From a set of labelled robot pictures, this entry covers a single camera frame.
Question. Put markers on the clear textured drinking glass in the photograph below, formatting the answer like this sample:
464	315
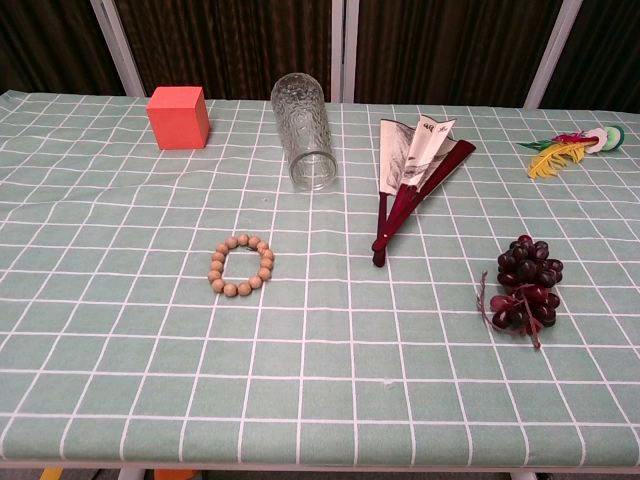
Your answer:
302	125

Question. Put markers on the green white checked tablecloth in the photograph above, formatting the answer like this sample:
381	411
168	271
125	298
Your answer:
320	360

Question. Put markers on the folding paper fan, red ribs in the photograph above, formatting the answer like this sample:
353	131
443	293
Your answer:
417	160

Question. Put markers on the orange-red cube block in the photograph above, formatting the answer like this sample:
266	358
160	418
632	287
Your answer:
177	127

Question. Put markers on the dark purple grape bunch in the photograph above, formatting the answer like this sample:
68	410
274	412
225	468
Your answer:
527	272

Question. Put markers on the dark brown pleated curtain panel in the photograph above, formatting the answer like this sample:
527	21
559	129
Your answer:
605	55
225	45
450	50
45	45

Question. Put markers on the colourful feather shuttlecock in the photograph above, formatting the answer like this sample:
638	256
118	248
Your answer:
550	161

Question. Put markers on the white partition frame post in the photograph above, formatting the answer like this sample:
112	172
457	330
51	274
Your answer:
117	45
338	50
552	55
351	50

